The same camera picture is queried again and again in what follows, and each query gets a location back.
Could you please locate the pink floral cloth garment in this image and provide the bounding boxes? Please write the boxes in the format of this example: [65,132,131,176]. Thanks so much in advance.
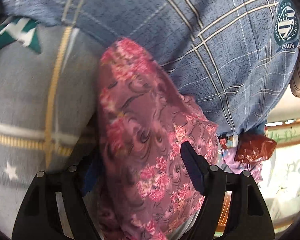
[97,38,218,239]

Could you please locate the orange woven basket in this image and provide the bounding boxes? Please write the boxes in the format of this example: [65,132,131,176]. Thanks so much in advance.
[216,192,231,232]

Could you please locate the light purple cloth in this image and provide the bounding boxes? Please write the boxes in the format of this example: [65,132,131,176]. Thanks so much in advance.
[221,147,263,184]

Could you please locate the red plastic bag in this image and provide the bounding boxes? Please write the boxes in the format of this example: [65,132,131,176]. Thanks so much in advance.
[234,133,277,164]

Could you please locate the small colourful box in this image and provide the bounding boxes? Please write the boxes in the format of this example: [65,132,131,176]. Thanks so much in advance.
[218,134,239,149]

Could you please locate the grey striped bed sheet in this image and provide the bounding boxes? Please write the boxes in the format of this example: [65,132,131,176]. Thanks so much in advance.
[0,16,104,237]

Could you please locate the blue plaid pillow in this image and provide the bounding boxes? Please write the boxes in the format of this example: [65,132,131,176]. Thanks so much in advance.
[2,0,300,134]

